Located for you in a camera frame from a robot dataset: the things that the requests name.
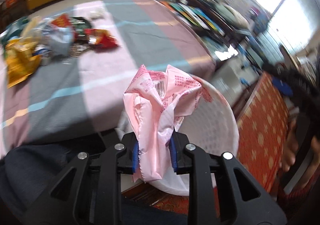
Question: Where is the striped pastel tablecloth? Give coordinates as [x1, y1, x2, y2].
[1, 0, 215, 156]

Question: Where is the yellow snack bag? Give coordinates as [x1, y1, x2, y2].
[5, 38, 41, 88]

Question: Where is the green grey cushion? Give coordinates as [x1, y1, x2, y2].
[215, 3, 249, 29]

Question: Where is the red floral sofa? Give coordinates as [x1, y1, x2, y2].
[122, 71, 320, 218]

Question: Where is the red snack wrapper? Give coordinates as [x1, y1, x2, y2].
[84, 29, 118, 49]

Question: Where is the light blue plastic bag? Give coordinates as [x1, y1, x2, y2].
[43, 27, 74, 56]

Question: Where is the pink plastic wrapper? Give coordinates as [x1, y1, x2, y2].
[123, 65, 202, 182]

